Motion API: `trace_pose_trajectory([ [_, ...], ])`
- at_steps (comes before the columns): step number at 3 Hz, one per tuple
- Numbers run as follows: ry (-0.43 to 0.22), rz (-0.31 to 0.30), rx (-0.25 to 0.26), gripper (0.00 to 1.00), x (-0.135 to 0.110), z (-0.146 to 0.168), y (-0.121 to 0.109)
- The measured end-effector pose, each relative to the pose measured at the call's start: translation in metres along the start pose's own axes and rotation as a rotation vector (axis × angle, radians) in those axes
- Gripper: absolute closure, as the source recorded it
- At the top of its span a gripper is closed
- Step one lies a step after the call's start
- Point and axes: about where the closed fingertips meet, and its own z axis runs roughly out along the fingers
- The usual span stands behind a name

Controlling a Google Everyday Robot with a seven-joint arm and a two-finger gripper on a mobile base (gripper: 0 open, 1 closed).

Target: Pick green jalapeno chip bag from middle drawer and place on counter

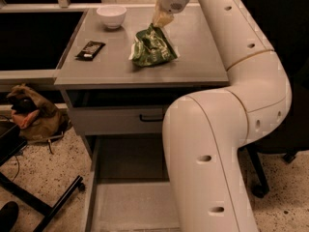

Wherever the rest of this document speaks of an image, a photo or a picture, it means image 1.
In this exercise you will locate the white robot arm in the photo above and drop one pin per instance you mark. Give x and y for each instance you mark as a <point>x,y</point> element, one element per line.
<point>203,131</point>

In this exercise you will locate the grey drawer cabinet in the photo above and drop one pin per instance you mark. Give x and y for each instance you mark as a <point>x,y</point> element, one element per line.
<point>111,80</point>

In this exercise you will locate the white ceramic bowl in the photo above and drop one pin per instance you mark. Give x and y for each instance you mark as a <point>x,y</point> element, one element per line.
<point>112,16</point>

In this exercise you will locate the dark snack bar wrapper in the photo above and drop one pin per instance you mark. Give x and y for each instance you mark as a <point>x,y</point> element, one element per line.
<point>90,51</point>

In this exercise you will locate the green jalapeno chip bag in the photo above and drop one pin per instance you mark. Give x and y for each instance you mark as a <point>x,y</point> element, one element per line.
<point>151,48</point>

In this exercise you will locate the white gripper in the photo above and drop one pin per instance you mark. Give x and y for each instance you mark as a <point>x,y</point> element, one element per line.
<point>171,3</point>

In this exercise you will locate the closed drawer with black handle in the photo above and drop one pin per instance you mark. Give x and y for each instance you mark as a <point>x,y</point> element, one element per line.
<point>124,120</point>

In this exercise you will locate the black shoe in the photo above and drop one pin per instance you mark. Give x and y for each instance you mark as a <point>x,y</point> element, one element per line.
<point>8,216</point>

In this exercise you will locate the brown backpack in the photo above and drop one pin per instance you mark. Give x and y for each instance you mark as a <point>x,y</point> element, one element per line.
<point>38,118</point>

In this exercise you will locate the open grey middle drawer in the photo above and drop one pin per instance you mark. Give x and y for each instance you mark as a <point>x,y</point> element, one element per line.
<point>129,189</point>

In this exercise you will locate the black office chair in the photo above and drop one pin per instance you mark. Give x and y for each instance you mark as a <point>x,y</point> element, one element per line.
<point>286,25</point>

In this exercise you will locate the black chair base left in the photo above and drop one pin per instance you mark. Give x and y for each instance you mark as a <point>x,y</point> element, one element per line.
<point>46,182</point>

